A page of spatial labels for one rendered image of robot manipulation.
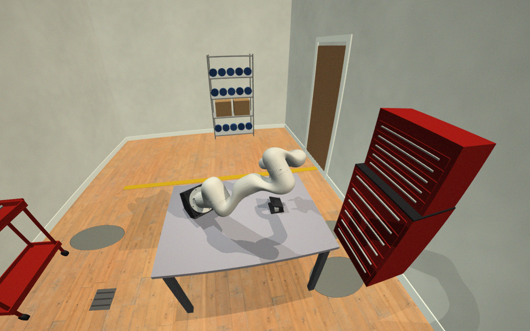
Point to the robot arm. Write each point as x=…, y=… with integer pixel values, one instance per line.
x=275, y=160

